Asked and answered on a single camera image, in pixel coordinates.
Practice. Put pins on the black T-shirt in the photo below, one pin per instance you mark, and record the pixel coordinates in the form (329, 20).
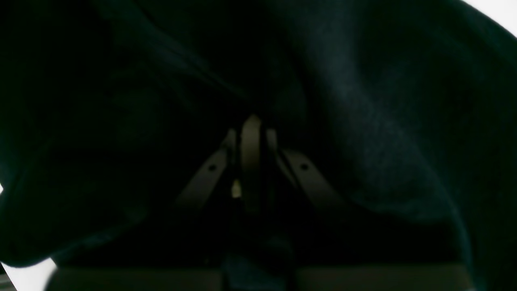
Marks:
(406, 107)

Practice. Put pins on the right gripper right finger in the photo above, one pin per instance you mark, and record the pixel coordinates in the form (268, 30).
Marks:
(303, 175)

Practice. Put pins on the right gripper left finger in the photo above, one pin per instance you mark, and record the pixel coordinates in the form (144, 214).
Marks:
(239, 156)

